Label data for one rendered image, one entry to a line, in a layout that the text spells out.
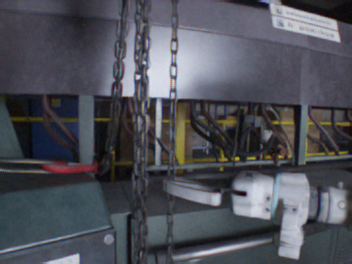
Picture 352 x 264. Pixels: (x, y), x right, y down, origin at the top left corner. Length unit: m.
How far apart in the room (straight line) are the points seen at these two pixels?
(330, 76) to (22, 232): 1.38
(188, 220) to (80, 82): 0.65
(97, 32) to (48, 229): 0.68
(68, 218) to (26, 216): 0.07
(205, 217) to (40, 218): 0.70
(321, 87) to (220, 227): 0.84
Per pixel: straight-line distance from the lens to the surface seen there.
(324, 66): 1.41
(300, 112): 1.29
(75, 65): 0.91
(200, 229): 1.03
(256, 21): 1.19
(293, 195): 0.40
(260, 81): 1.12
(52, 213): 0.46
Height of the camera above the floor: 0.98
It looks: 4 degrees down
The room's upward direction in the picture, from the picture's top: 1 degrees clockwise
